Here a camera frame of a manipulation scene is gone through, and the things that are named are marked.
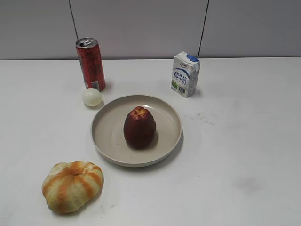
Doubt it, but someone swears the dark red apple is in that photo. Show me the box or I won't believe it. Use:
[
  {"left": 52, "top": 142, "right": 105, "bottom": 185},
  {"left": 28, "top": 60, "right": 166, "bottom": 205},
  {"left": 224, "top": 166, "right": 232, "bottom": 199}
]
[{"left": 123, "top": 106, "right": 156, "bottom": 149}]

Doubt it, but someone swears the beige round plate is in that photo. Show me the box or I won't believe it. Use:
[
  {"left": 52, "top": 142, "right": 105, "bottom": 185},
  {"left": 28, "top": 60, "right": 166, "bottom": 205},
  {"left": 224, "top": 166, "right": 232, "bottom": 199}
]
[{"left": 91, "top": 95, "right": 183, "bottom": 168}]

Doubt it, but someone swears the white blue milk carton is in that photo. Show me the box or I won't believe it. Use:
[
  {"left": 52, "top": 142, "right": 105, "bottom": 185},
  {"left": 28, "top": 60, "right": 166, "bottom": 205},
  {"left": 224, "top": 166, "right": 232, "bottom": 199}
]
[{"left": 171, "top": 51, "right": 200, "bottom": 98}]

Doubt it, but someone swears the white egg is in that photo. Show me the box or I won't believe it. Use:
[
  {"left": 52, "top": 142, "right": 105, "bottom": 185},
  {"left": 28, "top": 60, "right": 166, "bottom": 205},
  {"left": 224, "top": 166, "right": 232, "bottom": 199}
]
[{"left": 81, "top": 88, "right": 103, "bottom": 107}]

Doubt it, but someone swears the red soda can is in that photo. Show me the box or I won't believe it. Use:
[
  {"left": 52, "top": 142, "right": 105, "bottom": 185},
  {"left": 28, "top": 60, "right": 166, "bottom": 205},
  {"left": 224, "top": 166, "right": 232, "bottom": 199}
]
[{"left": 76, "top": 37, "right": 106, "bottom": 91}]

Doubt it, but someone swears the orange striped bread bun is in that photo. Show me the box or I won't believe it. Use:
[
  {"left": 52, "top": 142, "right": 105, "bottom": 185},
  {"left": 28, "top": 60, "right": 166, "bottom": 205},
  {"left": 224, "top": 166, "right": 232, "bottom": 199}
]
[{"left": 42, "top": 161, "right": 104, "bottom": 214}]

